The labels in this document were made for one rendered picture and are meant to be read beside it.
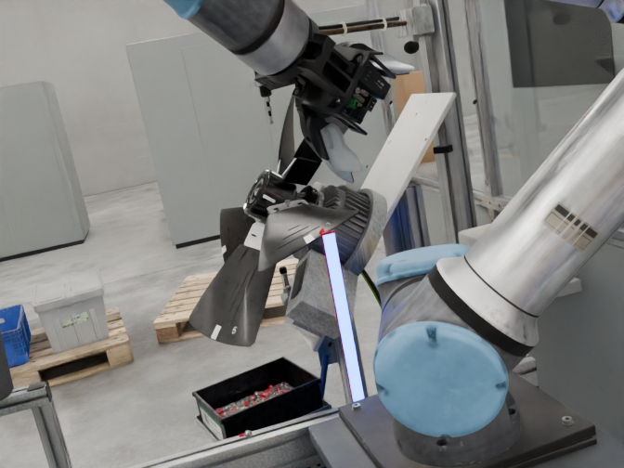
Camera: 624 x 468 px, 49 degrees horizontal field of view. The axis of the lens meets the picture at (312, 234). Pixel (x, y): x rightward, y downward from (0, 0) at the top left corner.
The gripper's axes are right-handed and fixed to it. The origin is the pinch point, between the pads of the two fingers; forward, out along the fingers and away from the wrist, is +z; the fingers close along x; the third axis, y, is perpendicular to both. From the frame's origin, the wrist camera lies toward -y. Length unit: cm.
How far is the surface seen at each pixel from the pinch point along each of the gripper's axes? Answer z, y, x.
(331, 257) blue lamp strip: 30.3, -22.8, -16.9
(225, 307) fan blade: 46, -58, -38
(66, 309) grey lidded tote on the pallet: 159, -298, -117
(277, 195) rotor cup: 45, -59, -10
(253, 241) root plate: 48, -62, -22
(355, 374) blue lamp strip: 44, -16, -34
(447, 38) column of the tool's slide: 87, -71, 53
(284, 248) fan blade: 33, -37, -20
